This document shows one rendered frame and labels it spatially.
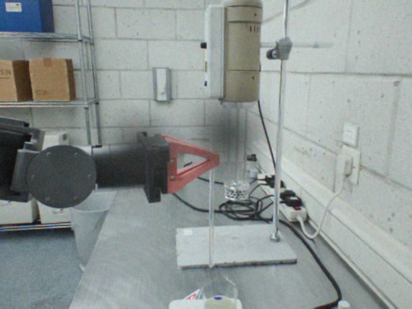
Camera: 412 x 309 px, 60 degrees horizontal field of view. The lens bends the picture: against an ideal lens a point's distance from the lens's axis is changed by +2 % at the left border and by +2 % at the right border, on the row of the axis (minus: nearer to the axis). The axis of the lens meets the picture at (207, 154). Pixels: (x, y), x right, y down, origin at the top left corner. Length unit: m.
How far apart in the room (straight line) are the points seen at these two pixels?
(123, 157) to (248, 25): 0.51
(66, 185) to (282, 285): 0.61
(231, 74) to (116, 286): 0.54
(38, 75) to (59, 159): 2.31
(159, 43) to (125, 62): 0.30
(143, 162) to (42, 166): 0.12
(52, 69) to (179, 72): 0.93
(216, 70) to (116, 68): 2.12
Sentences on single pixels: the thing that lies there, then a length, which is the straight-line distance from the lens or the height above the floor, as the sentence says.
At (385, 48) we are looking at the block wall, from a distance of 0.89.
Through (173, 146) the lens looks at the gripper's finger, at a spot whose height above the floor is 1.13.
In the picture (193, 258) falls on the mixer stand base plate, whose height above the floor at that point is 0.76.
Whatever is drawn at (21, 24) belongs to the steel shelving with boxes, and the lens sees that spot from 2.72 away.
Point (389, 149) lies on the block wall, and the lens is 0.87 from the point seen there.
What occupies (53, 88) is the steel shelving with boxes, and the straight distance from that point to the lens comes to 2.63.
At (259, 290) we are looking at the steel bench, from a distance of 0.82.
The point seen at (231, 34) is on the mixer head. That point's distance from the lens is 0.83.
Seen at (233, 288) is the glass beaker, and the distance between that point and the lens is 0.56.
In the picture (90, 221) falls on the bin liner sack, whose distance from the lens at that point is 2.16.
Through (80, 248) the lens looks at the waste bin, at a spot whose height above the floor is 0.17.
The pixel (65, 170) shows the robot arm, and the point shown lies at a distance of 0.34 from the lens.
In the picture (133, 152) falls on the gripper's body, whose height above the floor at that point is 1.12.
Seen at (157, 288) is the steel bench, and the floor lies 0.75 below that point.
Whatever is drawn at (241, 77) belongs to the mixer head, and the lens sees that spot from 0.82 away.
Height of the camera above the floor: 1.22
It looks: 14 degrees down
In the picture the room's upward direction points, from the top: straight up
